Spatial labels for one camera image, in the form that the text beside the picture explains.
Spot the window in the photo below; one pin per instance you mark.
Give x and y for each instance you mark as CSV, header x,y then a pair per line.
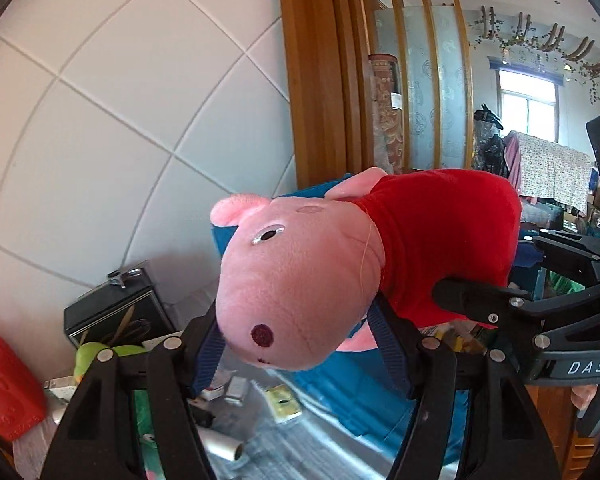
x,y
527,110

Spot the floral cloth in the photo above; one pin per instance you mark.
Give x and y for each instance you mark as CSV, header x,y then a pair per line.
x,y
555,165

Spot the pink pig plush red dress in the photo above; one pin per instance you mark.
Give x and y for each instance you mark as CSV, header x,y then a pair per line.
x,y
305,285

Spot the wooden slatted partition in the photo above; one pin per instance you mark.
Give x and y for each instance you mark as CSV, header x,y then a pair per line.
x,y
457,60

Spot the rolled patterned carpet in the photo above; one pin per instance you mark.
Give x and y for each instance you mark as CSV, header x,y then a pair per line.
x,y
385,110

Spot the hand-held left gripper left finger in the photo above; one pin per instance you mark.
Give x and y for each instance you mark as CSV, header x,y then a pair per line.
x,y
207,360

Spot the silver grey packet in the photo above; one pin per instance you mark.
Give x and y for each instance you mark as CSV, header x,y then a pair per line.
x,y
237,390

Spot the yellow packet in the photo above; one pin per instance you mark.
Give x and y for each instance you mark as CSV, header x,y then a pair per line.
x,y
282,405

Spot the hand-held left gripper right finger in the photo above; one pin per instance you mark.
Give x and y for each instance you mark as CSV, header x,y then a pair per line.
x,y
390,350

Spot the red bear-face plastic case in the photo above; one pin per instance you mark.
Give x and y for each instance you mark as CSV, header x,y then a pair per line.
x,y
10,395

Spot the wooden wall frame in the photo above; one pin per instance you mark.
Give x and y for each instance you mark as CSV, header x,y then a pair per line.
x,y
320,85

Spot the striped cloth covered desktop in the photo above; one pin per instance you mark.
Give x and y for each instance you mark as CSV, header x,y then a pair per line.
x,y
290,450

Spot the white medicine box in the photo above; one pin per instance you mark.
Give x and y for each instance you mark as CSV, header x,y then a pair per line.
x,y
215,387

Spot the vine decoration with wooden pegs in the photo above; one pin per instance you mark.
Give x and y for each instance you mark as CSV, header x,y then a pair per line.
x,y
555,40

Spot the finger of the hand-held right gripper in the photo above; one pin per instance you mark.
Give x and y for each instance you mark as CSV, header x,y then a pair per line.
x,y
575,247
480,302

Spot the blue plastic crate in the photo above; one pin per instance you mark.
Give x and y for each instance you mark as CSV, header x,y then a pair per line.
x,y
340,400

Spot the small metal tool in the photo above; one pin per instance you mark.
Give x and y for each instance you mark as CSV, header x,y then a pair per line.
x,y
125,277

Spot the green plush toy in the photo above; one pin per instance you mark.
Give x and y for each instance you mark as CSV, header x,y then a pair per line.
x,y
92,357

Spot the person's right hand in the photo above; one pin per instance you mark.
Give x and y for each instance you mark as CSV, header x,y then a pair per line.
x,y
582,396

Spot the dark clothes pile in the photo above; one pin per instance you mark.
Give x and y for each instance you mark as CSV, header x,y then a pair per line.
x,y
490,145

